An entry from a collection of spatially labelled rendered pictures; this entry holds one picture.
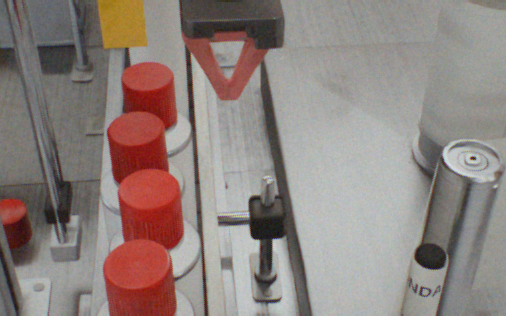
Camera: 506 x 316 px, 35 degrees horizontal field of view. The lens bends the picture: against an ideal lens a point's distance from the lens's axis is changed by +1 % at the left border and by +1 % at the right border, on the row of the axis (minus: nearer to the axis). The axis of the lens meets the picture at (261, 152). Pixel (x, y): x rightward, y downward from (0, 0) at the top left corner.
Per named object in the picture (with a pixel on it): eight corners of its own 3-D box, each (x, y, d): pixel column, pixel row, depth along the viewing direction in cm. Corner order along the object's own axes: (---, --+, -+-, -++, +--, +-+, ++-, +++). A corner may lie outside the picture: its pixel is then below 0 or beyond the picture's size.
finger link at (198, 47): (265, 61, 65) (269, -45, 59) (276, 115, 59) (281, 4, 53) (182, 65, 64) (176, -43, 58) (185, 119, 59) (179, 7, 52)
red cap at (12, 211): (40, 228, 75) (34, 203, 72) (18, 253, 72) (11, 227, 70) (9, 218, 75) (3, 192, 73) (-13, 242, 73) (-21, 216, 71)
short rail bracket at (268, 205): (284, 288, 69) (288, 188, 62) (250, 291, 69) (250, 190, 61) (279, 260, 72) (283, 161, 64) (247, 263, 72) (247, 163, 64)
